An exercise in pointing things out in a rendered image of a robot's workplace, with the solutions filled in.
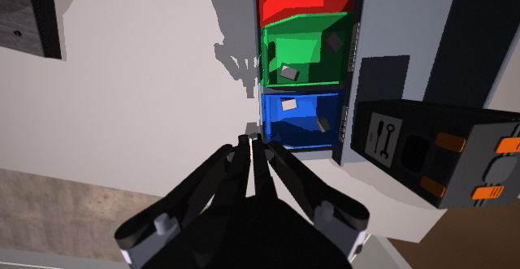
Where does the green bin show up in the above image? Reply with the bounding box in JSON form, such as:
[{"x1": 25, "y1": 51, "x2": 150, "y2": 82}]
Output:
[{"x1": 262, "y1": 11, "x2": 354, "y2": 87}]

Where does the black case with orange latches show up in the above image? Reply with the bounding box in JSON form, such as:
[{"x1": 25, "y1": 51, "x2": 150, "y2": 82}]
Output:
[{"x1": 351, "y1": 99, "x2": 520, "y2": 210}]

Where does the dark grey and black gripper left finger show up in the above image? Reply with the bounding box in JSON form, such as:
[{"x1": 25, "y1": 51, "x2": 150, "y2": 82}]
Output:
[{"x1": 114, "y1": 123, "x2": 252, "y2": 269}]

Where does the blue bin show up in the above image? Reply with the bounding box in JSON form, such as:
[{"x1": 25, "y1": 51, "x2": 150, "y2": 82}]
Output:
[{"x1": 264, "y1": 89, "x2": 345, "y2": 149}]

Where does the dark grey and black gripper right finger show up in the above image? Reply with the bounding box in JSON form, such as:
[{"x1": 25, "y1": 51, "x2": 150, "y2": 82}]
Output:
[{"x1": 250, "y1": 122, "x2": 370, "y2": 262}]

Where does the black metal shelf rack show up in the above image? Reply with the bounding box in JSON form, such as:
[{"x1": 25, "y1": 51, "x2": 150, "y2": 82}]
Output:
[{"x1": 253, "y1": 0, "x2": 520, "y2": 167}]

